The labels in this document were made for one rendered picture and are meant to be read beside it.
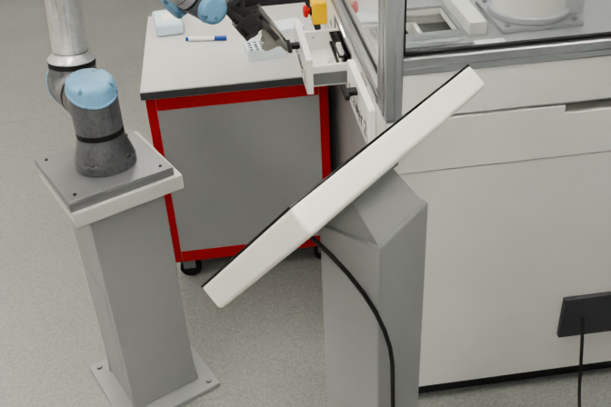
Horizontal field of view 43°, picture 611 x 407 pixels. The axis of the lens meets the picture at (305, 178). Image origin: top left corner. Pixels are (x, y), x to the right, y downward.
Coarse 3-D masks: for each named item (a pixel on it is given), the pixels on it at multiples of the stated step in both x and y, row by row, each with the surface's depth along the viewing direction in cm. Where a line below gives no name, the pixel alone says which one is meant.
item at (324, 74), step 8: (304, 32) 229; (312, 32) 229; (320, 32) 230; (328, 32) 230; (312, 40) 231; (320, 40) 231; (328, 40) 231; (312, 48) 232; (320, 48) 232; (328, 48) 233; (312, 56) 228; (320, 56) 228; (328, 56) 228; (320, 64) 224; (328, 64) 210; (336, 64) 210; (344, 64) 210; (320, 72) 210; (328, 72) 210; (336, 72) 210; (344, 72) 211; (320, 80) 211; (328, 80) 211; (336, 80) 212; (344, 80) 212
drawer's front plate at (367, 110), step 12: (348, 60) 203; (348, 72) 203; (348, 84) 206; (360, 84) 191; (360, 96) 189; (360, 108) 191; (372, 108) 181; (360, 120) 193; (372, 120) 182; (372, 132) 183
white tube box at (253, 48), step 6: (246, 42) 250; (252, 42) 250; (258, 42) 249; (246, 48) 245; (252, 48) 245; (258, 48) 245; (276, 48) 245; (282, 48) 245; (246, 54) 246; (252, 54) 244; (258, 54) 244; (264, 54) 245; (270, 54) 245; (276, 54) 246; (282, 54) 246; (252, 60) 245; (258, 60) 245
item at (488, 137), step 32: (384, 128) 173; (448, 128) 175; (480, 128) 176; (512, 128) 177; (544, 128) 178; (576, 128) 180; (608, 128) 181; (416, 160) 179; (448, 160) 180; (480, 160) 181; (512, 160) 182
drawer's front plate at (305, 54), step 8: (296, 24) 226; (296, 32) 222; (296, 40) 225; (304, 40) 216; (304, 48) 211; (296, 56) 231; (304, 56) 209; (304, 64) 212; (312, 64) 206; (304, 72) 214; (312, 72) 208; (304, 80) 217; (312, 80) 209; (312, 88) 210
